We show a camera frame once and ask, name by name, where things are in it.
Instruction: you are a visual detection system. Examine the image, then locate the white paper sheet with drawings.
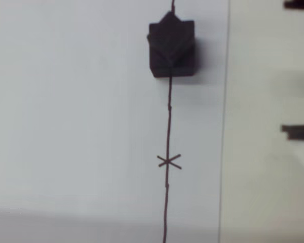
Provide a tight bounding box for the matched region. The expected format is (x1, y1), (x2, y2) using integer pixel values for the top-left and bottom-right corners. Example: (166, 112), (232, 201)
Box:
(0, 0), (231, 243)

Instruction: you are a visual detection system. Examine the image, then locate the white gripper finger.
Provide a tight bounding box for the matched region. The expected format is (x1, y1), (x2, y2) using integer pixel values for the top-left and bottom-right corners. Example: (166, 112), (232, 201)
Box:
(281, 125), (304, 141)
(283, 0), (304, 10)

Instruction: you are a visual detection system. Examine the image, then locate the black cube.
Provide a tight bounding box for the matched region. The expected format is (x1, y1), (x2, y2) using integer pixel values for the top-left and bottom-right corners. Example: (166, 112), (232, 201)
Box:
(146, 11), (196, 78)

